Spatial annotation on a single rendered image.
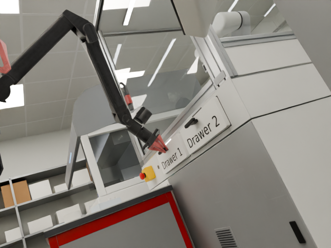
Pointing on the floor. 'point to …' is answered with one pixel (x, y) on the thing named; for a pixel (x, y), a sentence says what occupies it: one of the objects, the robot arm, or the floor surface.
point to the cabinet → (262, 184)
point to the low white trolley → (126, 225)
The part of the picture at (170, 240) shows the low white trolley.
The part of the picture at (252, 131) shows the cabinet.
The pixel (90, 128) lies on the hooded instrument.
